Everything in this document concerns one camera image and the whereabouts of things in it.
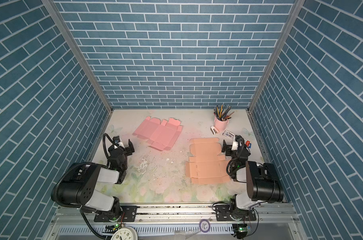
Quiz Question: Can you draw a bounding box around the pink paper box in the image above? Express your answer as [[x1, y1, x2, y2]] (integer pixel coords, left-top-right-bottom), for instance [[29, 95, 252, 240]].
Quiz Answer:
[[133, 117, 183, 151]]

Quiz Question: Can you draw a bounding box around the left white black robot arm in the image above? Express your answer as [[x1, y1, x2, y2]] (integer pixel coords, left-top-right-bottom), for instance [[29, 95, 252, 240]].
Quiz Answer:
[[51, 134, 135, 219]]

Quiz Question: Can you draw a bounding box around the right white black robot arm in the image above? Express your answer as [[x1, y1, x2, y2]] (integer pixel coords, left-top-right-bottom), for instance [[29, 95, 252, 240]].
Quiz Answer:
[[221, 142, 284, 214]]

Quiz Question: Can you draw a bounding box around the orange flat paper box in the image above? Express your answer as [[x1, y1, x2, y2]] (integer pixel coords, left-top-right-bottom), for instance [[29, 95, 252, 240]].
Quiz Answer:
[[185, 138, 230, 185]]

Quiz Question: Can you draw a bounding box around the white toothpaste tube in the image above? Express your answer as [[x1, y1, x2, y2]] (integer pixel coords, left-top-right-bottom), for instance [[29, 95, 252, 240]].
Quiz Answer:
[[222, 130, 251, 148]]

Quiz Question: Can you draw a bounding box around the pink pencil cup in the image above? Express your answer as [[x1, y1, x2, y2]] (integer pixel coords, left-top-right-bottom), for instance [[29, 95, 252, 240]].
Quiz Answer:
[[213, 117, 229, 132]]

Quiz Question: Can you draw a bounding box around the coloured pencils bundle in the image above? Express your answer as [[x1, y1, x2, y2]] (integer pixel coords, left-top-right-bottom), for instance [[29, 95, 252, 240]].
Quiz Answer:
[[213, 105, 234, 122]]

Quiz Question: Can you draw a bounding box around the white round clock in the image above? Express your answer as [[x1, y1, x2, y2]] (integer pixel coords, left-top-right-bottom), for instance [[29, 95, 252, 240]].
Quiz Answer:
[[111, 227, 138, 240]]

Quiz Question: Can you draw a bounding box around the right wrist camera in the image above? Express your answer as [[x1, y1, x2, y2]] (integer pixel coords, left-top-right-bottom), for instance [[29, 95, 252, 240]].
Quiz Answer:
[[231, 135, 245, 151]]

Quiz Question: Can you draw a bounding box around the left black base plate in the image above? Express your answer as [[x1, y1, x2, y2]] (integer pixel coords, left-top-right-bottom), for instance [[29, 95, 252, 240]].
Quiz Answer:
[[94, 206, 138, 223]]

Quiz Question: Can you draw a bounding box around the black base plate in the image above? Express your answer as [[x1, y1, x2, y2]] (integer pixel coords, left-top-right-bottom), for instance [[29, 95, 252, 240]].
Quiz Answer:
[[94, 206, 138, 223], [212, 203, 256, 222]]

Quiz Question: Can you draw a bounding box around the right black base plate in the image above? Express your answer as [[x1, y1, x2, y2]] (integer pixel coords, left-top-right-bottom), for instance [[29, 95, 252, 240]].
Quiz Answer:
[[212, 203, 256, 222]]

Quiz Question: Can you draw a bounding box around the aluminium mounting rail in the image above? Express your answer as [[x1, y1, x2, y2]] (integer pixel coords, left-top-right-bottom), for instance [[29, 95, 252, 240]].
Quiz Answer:
[[51, 203, 299, 225]]

